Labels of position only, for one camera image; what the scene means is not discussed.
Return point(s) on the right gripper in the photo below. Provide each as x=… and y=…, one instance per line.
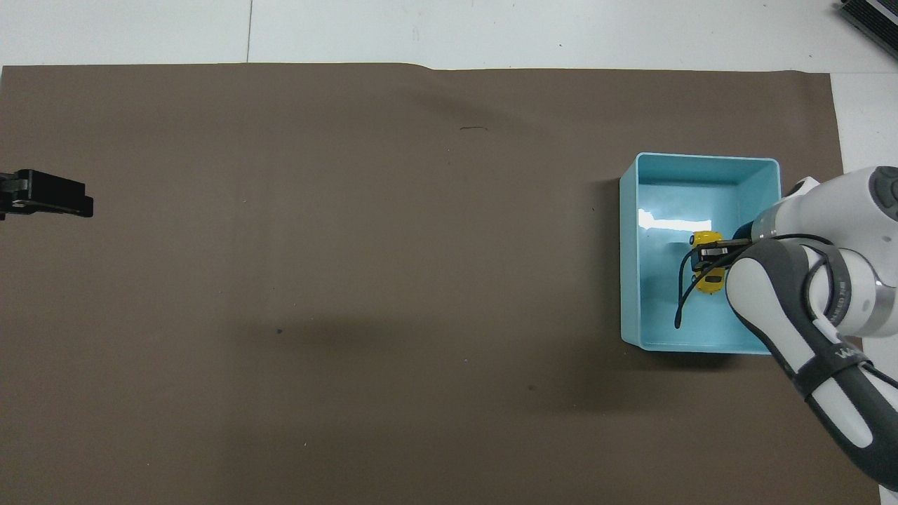
x=742, y=233

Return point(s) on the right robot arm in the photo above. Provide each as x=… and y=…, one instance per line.
x=842, y=393

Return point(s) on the black stand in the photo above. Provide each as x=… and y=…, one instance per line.
x=873, y=17

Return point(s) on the yellow toy beetle car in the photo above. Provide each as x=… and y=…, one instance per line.
x=707, y=238

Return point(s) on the light blue plastic bin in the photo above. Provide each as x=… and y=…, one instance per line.
x=666, y=210

